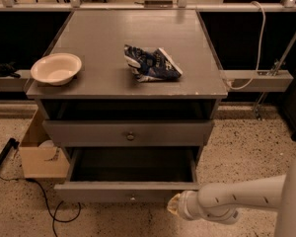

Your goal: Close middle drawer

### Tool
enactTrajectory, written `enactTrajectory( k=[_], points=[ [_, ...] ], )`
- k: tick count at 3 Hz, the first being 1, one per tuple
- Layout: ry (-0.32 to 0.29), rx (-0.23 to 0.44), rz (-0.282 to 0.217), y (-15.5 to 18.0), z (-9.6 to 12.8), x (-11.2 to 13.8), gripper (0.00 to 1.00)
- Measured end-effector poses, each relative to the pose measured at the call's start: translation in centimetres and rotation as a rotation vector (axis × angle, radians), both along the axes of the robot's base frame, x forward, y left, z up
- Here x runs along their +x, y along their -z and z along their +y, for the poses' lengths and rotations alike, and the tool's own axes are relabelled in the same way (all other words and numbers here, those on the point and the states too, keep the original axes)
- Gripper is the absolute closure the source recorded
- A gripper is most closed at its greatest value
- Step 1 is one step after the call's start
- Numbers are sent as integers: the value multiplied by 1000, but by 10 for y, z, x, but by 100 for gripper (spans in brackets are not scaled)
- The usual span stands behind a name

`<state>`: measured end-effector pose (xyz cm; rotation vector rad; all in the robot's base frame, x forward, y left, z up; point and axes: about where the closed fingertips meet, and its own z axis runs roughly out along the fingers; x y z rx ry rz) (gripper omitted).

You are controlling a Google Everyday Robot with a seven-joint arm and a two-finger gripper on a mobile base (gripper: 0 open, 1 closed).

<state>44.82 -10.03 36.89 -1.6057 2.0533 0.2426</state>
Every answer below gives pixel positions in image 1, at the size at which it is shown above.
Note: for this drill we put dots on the blue white chip bag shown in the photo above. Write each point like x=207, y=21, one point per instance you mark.
x=151, y=66

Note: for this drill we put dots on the black bar on floor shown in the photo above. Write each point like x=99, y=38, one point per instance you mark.
x=11, y=144

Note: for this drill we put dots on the black object on rail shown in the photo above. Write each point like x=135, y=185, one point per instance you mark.
x=8, y=70

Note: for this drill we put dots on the grey metal rail frame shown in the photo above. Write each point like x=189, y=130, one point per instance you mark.
x=233, y=80

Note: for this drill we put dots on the white plastic bowl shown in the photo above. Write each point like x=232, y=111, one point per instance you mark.
x=56, y=69

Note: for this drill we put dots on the cardboard box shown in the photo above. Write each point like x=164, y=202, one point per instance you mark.
x=40, y=157

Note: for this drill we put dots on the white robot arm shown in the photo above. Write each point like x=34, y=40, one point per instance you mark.
x=218, y=202

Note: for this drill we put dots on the grey wooden drawer cabinet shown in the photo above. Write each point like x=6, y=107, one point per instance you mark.
x=105, y=88

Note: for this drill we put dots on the grey drawer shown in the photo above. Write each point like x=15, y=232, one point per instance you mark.
x=78, y=133
x=129, y=174

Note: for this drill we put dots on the yellow foam covered gripper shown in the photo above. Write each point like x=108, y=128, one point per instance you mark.
x=184, y=204

